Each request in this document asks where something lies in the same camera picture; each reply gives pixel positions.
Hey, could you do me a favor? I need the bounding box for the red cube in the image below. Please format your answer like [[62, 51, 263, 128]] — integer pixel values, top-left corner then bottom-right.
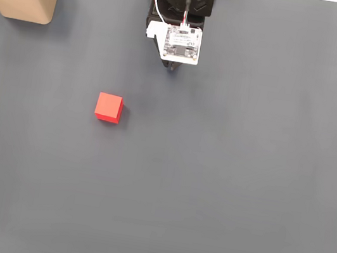
[[92, 91, 126, 125]]

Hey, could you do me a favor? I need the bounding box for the grey table mat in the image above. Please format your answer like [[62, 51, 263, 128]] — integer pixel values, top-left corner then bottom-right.
[[0, 0, 337, 253]]

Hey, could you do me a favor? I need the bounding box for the black camera cable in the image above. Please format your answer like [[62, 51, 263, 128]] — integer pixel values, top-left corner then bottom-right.
[[180, 0, 192, 26]]

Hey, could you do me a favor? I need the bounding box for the camera board on white mount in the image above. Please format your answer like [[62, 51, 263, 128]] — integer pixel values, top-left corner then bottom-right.
[[141, 18, 205, 66]]

